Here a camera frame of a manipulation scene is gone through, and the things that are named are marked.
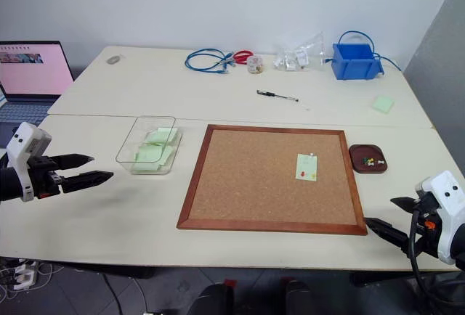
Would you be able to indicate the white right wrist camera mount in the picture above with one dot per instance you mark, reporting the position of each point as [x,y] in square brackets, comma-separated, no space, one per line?
[448,206]

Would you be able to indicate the small clear pin jar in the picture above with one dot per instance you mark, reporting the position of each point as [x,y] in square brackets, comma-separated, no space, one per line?
[255,65]

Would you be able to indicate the large clear plastic bag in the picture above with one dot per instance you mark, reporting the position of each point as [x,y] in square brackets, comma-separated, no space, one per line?
[309,44]

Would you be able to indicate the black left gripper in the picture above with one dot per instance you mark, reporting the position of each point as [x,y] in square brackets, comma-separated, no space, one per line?
[41,175]

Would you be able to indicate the small grey oval object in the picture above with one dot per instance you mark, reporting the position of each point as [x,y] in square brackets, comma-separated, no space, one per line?
[113,59]

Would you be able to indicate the small white packet bag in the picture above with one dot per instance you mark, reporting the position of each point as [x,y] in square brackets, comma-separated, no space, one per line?
[290,60]

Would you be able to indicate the dark rounded shape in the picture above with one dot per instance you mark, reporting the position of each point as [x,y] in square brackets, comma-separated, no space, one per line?
[212,300]

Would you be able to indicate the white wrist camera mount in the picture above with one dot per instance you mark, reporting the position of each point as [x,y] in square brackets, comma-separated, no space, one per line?
[25,141]
[448,206]

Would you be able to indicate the clear plastic container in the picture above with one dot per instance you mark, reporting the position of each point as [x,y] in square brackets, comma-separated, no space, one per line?
[127,148]

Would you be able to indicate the brown dish with pushpins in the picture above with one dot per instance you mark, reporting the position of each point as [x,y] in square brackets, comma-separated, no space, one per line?
[359,168]

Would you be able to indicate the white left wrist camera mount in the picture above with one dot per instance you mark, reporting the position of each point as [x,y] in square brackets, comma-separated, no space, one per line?
[25,141]

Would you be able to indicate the black ballpoint pen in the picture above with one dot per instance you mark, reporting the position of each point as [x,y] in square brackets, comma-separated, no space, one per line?
[276,95]

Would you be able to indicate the blue plastic storage bin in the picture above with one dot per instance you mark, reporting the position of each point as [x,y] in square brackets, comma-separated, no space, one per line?
[354,62]

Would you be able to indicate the wood framed cork board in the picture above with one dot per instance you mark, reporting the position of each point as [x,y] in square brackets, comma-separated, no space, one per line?
[254,184]

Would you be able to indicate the open grey laptop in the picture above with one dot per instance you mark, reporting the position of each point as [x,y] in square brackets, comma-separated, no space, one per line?
[32,75]

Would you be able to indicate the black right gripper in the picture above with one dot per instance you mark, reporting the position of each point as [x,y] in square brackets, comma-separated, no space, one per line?
[428,237]

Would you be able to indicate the green pinned paper note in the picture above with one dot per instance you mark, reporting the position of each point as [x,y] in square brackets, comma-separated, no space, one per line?
[306,166]

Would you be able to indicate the green sticky note pad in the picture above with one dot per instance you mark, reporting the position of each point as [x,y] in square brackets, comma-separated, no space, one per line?
[383,104]

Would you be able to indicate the white power strip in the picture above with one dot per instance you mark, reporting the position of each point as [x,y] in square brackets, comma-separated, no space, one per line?
[23,275]

